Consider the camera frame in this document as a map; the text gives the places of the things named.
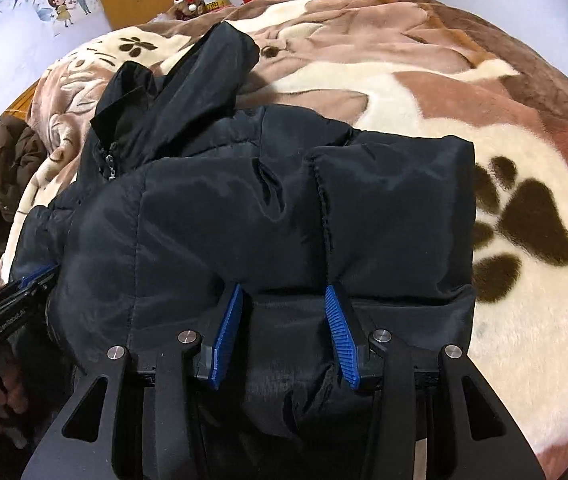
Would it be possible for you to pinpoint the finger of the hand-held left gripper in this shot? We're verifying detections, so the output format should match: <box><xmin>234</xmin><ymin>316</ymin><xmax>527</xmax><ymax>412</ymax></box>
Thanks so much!
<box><xmin>0</xmin><ymin>264</ymin><xmax>61</xmax><ymax>308</ymax></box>

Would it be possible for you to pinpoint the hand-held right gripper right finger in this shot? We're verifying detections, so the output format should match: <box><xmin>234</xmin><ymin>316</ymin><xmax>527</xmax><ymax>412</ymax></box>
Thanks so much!
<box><xmin>324</xmin><ymin>284</ymin><xmax>547</xmax><ymax>480</ymax></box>

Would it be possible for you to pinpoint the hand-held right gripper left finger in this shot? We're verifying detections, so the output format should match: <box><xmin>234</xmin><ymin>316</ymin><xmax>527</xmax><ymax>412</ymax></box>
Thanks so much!
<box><xmin>20</xmin><ymin>282</ymin><xmax>245</xmax><ymax>480</ymax></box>

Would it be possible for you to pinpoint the black puffer jacket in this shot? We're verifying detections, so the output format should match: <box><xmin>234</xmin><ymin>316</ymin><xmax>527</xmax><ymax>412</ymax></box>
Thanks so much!
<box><xmin>11</xmin><ymin>22</ymin><xmax>477</xmax><ymax>480</ymax></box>

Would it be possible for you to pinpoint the paw print plush blanket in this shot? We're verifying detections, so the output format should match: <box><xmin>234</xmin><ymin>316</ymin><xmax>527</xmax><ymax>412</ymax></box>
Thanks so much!
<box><xmin>0</xmin><ymin>0</ymin><xmax>568</xmax><ymax>480</ymax></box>

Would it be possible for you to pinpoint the plush toy with santa hat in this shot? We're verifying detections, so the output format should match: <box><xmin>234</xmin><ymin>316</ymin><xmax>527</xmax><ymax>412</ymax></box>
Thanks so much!
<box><xmin>171</xmin><ymin>0</ymin><xmax>205</xmax><ymax>22</ymax></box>

